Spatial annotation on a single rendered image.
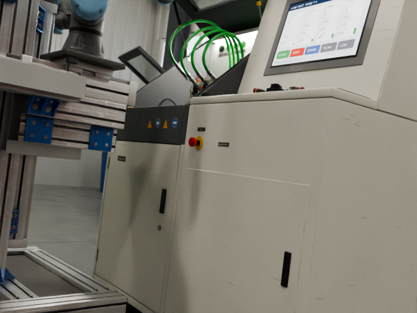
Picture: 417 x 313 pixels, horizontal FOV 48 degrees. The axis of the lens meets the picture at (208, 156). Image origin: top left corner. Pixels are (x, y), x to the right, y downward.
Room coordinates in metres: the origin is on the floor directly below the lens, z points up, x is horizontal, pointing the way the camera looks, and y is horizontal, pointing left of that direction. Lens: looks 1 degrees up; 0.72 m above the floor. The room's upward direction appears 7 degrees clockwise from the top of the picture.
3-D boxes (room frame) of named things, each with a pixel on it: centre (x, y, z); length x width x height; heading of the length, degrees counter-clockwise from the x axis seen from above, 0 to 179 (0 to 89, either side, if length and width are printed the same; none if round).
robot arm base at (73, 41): (1.65, 0.48, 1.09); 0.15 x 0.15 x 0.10
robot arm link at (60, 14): (2.31, 0.82, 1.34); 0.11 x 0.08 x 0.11; 67
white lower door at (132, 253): (2.14, 0.31, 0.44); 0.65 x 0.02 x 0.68; 37
